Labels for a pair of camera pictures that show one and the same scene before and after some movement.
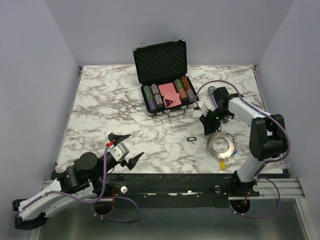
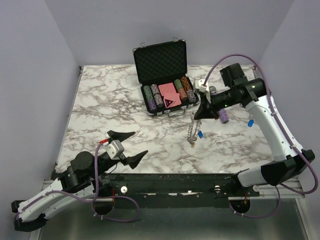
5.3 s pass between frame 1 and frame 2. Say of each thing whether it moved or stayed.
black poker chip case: stayed
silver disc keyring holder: moved
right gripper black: moved
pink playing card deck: stayed
